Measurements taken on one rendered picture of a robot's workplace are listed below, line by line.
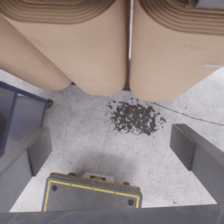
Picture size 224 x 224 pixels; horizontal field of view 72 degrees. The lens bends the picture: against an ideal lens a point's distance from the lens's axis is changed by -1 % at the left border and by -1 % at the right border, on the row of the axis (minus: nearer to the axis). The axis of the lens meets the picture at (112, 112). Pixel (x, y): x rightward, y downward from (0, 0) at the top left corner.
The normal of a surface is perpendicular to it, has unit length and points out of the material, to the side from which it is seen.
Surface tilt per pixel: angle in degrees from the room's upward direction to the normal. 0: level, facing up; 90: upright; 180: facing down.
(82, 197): 0
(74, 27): 90
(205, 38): 90
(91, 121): 0
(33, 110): 0
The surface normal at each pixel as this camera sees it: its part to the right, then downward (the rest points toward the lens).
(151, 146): -0.09, -0.12
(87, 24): 0.29, 0.94
